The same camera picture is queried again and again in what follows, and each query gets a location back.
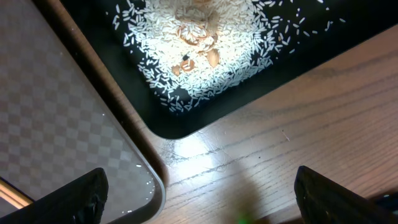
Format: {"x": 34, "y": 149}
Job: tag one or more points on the cooked rice leftovers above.
{"x": 191, "y": 51}

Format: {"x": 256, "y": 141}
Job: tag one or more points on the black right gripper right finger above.
{"x": 322, "y": 200}

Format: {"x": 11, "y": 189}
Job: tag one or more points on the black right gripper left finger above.
{"x": 80, "y": 201}

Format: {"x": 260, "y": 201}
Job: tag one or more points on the dark brown serving tray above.
{"x": 56, "y": 128}

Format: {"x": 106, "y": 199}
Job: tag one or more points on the wooden chopstick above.
{"x": 14, "y": 196}

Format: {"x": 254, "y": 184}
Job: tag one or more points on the black waste tray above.
{"x": 364, "y": 19}

